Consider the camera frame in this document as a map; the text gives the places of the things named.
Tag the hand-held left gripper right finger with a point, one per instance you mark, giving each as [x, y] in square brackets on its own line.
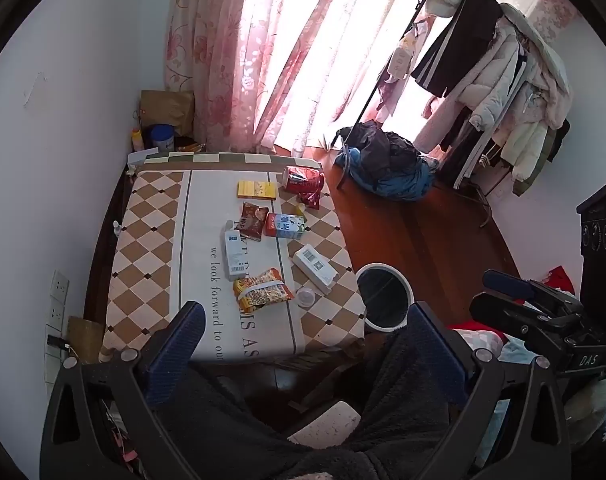
[435, 355]

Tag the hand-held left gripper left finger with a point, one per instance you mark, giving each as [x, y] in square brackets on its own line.
[175, 355]

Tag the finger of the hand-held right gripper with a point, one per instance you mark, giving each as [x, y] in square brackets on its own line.
[513, 320]
[508, 284]

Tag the white bin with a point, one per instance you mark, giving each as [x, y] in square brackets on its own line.
[385, 327]

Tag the orange noodle packet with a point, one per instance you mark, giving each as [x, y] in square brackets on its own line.
[263, 292]

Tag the blue and white milk carton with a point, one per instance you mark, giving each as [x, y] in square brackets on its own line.
[284, 225]

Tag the yellow box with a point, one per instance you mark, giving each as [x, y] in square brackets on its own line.
[256, 190]

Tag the red snack packet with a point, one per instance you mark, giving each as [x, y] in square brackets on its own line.
[310, 200]

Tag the white patterned cloth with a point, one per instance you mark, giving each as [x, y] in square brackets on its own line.
[518, 352]

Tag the red blanket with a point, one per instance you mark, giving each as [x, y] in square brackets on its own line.
[560, 280]

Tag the person's dark fleece pants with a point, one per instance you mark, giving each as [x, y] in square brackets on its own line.
[403, 410]

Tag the brown cardboard piece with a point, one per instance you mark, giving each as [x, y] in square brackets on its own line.
[85, 337]

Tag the checkered tablecloth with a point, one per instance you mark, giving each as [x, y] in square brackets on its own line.
[148, 260]

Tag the black carved furniture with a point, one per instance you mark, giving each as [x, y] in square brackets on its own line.
[600, 240]

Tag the tall white carton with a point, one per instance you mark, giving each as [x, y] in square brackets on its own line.
[235, 255]

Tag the blue cloth pile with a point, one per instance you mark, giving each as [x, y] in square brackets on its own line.
[408, 185]

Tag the white box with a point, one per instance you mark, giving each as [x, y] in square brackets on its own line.
[315, 269]

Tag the brown snack packet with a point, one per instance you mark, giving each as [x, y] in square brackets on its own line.
[253, 222]

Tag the black clothes pile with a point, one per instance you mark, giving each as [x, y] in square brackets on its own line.
[383, 150]

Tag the small yellow peel piece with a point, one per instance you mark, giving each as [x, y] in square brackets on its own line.
[300, 208]

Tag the white down coats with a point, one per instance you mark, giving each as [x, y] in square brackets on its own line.
[513, 90]

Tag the blue-lidded tin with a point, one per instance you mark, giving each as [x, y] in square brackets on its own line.
[162, 138]

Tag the red drink can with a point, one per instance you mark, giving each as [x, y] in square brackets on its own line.
[303, 179]

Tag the yellow bottle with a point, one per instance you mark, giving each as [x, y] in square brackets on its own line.
[137, 141]

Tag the metal clothes rack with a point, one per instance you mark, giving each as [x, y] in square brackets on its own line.
[368, 95]

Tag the black jacket with white stripes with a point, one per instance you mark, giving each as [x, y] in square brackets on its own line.
[458, 45]

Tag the brown paper bag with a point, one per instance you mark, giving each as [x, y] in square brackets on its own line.
[168, 107]

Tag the pink floral curtain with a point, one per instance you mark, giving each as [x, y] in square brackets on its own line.
[218, 60]

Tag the white wall sockets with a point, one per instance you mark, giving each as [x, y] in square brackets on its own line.
[58, 292]

